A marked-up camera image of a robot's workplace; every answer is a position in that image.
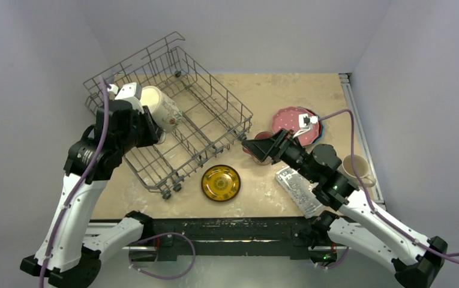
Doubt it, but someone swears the pink mug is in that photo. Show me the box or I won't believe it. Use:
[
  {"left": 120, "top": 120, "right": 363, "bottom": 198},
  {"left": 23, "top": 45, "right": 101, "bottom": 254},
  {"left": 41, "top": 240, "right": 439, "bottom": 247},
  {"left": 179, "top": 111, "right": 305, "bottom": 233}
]
[{"left": 242, "top": 132, "right": 281, "bottom": 165}]

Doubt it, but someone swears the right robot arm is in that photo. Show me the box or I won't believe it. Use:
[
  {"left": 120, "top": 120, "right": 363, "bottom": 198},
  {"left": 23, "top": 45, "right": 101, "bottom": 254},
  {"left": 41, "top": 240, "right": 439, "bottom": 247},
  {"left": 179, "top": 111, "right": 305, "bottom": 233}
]
[{"left": 242, "top": 129, "right": 448, "bottom": 287}]

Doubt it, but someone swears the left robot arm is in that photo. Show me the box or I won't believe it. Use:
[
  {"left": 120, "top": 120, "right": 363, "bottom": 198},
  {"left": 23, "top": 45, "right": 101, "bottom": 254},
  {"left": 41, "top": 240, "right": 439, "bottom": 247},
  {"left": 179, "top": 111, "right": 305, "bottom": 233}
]
[{"left": 20, "top": 97, "right": 161, "bottom": 287}]

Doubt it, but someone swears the pink dotted plate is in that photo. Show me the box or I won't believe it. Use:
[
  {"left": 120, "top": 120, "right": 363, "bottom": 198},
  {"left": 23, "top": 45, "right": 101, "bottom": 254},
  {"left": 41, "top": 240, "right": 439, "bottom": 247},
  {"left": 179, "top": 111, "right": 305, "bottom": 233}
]
[{"left": 271, "top": 106, "right": 316, "bottom": 146}]

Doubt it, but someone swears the blue plate under stack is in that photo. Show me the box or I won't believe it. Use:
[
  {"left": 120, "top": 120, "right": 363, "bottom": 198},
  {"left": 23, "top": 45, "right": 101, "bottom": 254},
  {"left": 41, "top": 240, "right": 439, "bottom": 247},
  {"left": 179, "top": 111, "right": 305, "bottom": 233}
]
[{"left": 315, "top": 115, "right": 324, "bottom": 142}]

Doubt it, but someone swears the red plate in stack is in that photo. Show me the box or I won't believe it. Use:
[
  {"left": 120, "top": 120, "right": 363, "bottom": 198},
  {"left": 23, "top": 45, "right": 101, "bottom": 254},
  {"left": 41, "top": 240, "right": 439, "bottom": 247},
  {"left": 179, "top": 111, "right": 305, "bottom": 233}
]
[{"left": 306, "top": 109, "right": 319, "bottom": 144}]

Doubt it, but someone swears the clear plastic screw box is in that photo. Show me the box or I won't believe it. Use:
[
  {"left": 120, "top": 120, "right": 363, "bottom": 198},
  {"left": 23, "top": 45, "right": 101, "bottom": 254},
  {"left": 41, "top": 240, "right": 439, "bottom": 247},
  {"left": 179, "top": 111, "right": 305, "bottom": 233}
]
[{"left": 275, "top": 167, "right": 324, "bottom": 218}]

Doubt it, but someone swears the yellow black saucer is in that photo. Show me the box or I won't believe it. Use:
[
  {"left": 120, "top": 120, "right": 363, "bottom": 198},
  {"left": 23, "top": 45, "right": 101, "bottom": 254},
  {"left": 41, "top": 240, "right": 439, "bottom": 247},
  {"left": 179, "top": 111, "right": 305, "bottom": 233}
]
[{"left": 201, "top": 164, "right": 242, "bottom": 202}]

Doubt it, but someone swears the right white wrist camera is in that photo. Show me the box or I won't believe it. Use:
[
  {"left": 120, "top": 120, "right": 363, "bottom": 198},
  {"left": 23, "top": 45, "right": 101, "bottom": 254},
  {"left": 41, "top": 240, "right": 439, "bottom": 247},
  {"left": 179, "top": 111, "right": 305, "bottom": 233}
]
[{"left": 293, "top": 113, "right": 317, "bottom": 138}]

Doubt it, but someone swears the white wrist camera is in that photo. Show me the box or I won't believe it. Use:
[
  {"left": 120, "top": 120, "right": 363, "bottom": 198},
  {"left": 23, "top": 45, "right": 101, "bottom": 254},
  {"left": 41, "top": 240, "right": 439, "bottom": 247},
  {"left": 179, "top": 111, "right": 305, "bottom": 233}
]
[
  {"left": 106, "top": 82, "right": 144, "bottom": 113},
  {"left": 293, "top": 113, "right": 317, "bottom": 138}
]

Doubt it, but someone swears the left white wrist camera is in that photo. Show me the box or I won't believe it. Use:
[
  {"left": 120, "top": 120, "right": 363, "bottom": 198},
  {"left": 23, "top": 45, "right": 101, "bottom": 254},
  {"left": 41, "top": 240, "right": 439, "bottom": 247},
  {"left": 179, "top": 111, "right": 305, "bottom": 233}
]
[{"left": 106, "top": 82, "right": 144, "bottom": 113}]

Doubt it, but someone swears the grey wire dish rack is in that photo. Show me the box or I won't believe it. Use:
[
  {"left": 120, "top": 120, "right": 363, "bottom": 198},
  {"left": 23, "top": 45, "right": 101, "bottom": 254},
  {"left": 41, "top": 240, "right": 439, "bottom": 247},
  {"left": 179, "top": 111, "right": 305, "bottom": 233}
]
[{"left": 101, "top": 32, "right": 253, "bottom": 199}]

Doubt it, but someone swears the black base frame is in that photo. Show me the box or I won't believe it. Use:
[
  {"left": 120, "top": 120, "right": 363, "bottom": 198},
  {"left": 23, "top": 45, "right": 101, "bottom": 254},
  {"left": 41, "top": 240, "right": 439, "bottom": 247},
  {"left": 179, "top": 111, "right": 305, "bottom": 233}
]
[{"left": 127, "top": 211, "right": 334, "bottom": 262}]

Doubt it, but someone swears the aluminium rail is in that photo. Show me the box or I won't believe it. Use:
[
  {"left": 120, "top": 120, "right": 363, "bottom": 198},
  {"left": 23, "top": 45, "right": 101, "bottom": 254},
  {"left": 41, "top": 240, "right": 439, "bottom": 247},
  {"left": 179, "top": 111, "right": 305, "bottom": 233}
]
[{"left": 338, "top": 73, "right": 386, "bottom": 209}]

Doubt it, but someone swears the purple loop cable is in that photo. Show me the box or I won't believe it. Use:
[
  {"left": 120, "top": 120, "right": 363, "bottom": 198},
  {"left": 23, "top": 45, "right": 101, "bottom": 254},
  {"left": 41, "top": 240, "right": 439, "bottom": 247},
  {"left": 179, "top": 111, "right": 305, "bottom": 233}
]
[{"left": 128, "top": 233, "right": 196, "bottom": 281}]

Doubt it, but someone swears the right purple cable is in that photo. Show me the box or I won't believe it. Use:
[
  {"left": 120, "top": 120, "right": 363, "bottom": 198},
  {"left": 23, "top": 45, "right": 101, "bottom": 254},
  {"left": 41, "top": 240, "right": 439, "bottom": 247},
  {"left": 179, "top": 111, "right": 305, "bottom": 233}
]
[{"left": 317, "top": 109, "right": 459, "bottom": 268}]

